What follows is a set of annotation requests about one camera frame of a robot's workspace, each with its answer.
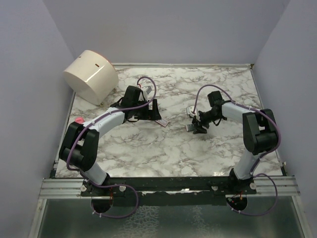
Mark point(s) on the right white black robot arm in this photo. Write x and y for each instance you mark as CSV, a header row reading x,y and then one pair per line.
x,y
260,135

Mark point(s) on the pink capped bottle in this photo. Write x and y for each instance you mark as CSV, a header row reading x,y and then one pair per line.
x,y
79,120

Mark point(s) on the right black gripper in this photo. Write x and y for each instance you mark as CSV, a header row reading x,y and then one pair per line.
x,y
198,125

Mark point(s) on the red white staple box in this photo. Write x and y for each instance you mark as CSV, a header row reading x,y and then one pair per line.
x,y
162,122

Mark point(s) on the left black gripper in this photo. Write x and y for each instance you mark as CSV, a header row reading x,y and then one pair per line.
x,y
150,114

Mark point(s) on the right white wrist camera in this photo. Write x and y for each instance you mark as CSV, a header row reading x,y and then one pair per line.
x,y
193,113

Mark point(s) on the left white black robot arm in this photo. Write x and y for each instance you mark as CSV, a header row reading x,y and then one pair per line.
x,y
80,145

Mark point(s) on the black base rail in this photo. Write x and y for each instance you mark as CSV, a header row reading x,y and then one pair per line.
x,y
164,191

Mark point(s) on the staple box with staples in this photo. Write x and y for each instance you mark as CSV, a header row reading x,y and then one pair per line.
x,y
189,127

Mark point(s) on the cream round bread box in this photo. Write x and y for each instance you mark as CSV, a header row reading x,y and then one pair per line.
x,y
91,76

